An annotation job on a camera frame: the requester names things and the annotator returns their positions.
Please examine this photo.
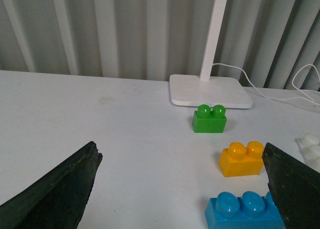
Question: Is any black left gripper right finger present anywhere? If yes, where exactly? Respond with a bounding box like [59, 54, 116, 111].
[262, 142, 320, 229]

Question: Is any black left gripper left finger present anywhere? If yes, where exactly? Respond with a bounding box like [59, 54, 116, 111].
[0, 141, 103, 229]

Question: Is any yellow two-stud toy block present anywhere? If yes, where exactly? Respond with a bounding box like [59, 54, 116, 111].
[218, 141, 264, 177]

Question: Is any blue three-stud toy block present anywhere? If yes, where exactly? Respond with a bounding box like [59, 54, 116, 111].
[204, 191, 285, 229]

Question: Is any green two-stud toy block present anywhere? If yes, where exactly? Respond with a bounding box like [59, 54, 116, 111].
[192, 104, 227, 133]

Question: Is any white desk lamp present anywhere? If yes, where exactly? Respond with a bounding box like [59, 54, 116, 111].
[169, 0, 253, 109]

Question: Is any white studded base plate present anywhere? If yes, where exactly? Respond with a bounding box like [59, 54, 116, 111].
[296, 134, 320, 173]

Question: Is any white lamp cable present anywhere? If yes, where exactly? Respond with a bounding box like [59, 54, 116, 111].
[211, 62, 320, 106]

